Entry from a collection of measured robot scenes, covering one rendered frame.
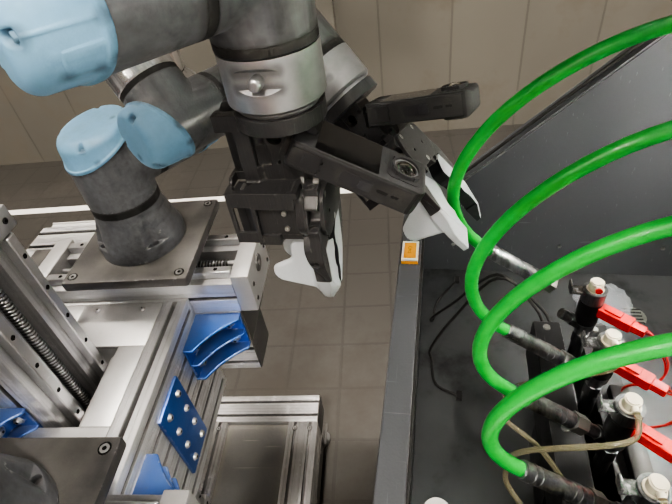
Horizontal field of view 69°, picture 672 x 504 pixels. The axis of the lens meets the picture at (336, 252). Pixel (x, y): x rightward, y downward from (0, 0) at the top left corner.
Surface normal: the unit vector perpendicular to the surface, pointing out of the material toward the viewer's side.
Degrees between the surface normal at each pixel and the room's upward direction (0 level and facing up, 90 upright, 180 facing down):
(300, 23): 90
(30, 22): 81
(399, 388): 0
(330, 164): 92
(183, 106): 48
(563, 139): 90
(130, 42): 117
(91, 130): 7
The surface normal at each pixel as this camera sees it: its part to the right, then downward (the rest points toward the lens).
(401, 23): -0.06, 0.67
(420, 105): -0.44, 0.45
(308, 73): 0.75, 0.36
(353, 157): 0.37, -0.62
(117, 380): -0.12, -0.74
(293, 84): 0.51, 0.52
